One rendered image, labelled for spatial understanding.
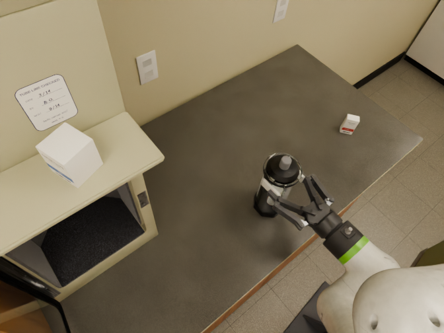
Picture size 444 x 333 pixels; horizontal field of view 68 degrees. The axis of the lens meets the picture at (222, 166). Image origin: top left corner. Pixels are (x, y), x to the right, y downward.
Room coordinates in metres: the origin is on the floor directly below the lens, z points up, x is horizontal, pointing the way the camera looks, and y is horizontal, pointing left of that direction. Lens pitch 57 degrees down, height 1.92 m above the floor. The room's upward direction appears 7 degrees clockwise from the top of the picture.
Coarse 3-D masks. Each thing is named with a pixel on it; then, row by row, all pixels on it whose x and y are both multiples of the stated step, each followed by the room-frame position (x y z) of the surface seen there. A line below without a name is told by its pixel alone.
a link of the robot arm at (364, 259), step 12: (360, 240) 0.32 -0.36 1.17; (348, 252) 0.29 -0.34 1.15; (360, 252) 0.29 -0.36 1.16; (372, 252) 0.29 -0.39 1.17; (384, 252) 0.30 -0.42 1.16; (348, 264) 0.27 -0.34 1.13; (360, 264) 0.26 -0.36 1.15; (372, 264) 0.26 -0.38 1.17; (384, 264) 0.26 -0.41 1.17; (396, 264) 0.27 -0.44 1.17; (348, 276) 0.24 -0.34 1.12; (360, 276) 0.24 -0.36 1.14
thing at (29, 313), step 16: (0, 288) 0.09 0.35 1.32; (16, 288) 0.10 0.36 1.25; (0, 304) 0.06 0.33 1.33; (16, 304) 0.07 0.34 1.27; (32, 304) 0.08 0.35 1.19; (48, 304) 0.10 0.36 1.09; (0, 320) 0.04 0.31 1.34; (16, 320) 0.04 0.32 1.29; (32, 320) 0.05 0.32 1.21; (48, 320) 0.06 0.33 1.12
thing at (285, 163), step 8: (272, 160) 0.52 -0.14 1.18; (280, 160) 0.52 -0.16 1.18; (288, 160) 0.50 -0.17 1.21; (272, 168) 0.49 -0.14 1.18; (280, 168) 0.49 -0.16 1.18; (288, 168) 0.50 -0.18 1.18; (296, 168) 0.50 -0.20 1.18; (272, 176) 0.47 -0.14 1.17; (280, 176) 0.47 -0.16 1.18; (288, 176) 0.47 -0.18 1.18; (296, 176) 0.48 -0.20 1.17
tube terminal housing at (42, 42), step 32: (64, 0) 0.33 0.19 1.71; (0, 32) 0.27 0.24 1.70; (32, 32) 0.29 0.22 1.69; (64, 32) 0.32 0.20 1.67; (96, 32) 0.34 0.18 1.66; (0, 64) 0.26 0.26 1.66; (32, 64) 0.28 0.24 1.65; (64, 64) 0.31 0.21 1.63; (96, 64) 0.33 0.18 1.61; (0, 96) 0.25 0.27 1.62; (96, 96) 0.32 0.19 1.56; (0, 128) 0.23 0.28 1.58; (32, 128) 0.26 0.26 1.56; (0, 160) 0.22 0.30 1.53; (64, 288) 0.15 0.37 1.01
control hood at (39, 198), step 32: (96, 128) 0.31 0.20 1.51; (128, 128) 0.31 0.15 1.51; (32, 160) 0.23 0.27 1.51; (128, 160) 0.26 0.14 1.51; (160, 160) 0.26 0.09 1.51; (0, 192) 0.18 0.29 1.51; (32, 192) 0.18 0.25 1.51; (64, 192) 0.19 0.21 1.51; (96, 192) 0.20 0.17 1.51; (0, 224) 0.13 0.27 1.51; (32, 224) 0.14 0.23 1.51; (0, 256) 0.10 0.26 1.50
